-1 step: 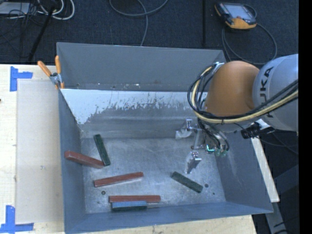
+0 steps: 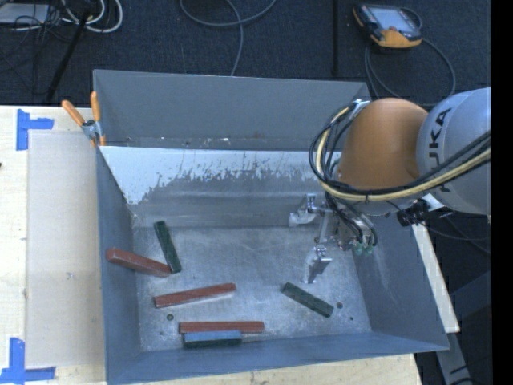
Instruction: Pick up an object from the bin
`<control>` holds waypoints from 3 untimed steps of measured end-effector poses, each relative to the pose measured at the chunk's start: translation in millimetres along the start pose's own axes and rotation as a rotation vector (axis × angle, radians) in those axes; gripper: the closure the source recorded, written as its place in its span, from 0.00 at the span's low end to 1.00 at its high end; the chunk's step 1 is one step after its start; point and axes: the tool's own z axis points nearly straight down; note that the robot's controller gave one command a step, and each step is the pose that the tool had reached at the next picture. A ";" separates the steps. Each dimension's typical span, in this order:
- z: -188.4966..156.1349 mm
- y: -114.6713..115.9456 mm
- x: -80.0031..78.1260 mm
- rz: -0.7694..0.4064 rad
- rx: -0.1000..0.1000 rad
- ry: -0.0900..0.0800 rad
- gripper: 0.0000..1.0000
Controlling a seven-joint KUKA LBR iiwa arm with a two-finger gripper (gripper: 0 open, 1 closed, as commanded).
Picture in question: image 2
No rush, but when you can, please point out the black cylinder on white bracket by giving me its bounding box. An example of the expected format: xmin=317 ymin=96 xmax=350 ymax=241
xmin=396 ymin=193 xmax=443 ymax=228

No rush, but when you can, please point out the dark green flat block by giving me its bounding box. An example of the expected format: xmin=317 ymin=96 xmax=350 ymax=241
xmin=182 ymin=329 xmax=244 ymax=349
xmin=281 ymin=281 xmax=335 ymax=319
xmin=153 ymin=220 xmax=184 ymax=274

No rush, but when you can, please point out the grey metal bin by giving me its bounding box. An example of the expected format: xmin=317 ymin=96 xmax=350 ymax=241
xmin=92 ymin=68 xmax=451 ymax=385

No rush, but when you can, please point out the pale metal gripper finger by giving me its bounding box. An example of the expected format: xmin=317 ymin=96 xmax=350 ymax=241
xmin=289 ymin=193 xmax=322 ymax=228
xmin=305 ymin=245 xmax=334 ymax=285

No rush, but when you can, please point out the red-brown flat block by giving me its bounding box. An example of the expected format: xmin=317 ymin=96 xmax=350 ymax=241
xmin=152 ymin=282 xmax=238 ymax=310
xmin=178 ymin=320 xmax=266 ymax=335
xmin=105 ymin=247 xmax=172 ymax=278

